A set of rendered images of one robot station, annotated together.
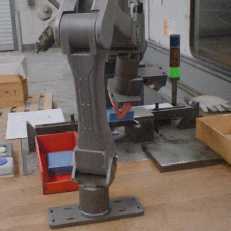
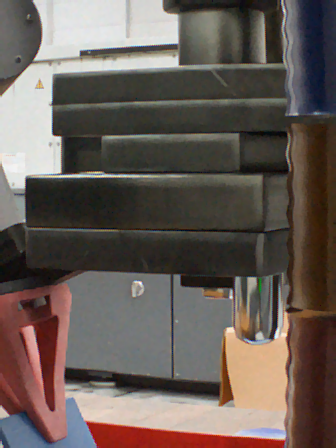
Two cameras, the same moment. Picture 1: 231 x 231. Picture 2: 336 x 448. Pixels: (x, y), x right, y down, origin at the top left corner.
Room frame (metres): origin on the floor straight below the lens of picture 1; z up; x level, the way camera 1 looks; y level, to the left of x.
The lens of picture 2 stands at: (1.44, -0.52, 1.15)
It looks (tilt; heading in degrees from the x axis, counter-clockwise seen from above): 3 degrees down; 127
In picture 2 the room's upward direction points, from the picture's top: 1 degrees counter-clockwise
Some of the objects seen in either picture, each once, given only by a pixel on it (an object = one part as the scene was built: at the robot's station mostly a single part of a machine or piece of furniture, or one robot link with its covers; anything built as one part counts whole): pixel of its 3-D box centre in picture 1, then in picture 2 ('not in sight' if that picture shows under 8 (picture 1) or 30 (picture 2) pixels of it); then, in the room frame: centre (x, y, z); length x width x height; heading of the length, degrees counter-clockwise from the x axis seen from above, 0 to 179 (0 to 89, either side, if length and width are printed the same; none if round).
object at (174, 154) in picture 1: (179, 153); not in sight; (0.98, -0.25, 0.91); 0.17 x 0.16 x 0.02; 100
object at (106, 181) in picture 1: (93, 166); not in sight; (0.73, -0.01, 1.00); 0.09 x 0.06 x 0.06; 67
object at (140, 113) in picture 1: (117, 115); not in sight; (1.14, -0.10, 0.98); 0.20 x 0.10 x 0.01; 100
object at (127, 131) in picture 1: (117, 128); not in sight; (1.14, -0.10, 0.94); 0.20 x 0.10 x 0.07; 100
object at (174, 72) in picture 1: (174, 71); not in sight; (1.33, -0.32, 1.07); 0.04 x 0.04 x 0.03
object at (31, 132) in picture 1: (38, 135); not in sight; (1.10, 0.15, 0.95); 0.06 x 0.03 x 0.09; 100
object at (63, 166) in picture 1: (61, 159); not in sight; (0.97, 0.08, 0.92); 0.15 x 0.07 x 0.03; 6
